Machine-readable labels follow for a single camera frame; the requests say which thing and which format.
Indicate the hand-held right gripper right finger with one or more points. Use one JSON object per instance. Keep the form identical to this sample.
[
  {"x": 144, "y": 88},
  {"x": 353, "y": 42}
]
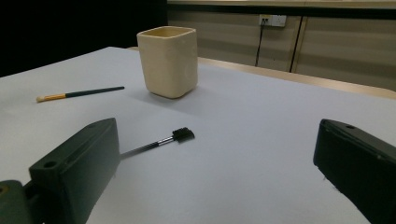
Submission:
[{"x": 358, "y": 165}]

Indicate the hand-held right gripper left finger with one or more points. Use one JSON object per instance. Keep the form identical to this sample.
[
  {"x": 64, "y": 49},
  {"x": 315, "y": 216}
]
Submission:
[{"x": 77, "y": 161}]

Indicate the makeup brush with gold ferrule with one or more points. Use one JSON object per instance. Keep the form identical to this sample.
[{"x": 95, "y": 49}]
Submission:
[{"x": 90, "y": 91}]

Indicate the cream square cup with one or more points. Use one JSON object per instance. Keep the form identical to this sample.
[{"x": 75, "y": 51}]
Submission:
[{"x": 169, "y": 65}]

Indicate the white table mat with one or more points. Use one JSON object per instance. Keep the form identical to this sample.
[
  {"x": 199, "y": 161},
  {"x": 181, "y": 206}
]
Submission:
[{"x": 249, "y": 140}]

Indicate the white wall socket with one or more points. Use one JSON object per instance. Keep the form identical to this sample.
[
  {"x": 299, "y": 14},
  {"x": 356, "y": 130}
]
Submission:
[{"x": 275, "y": 20}]

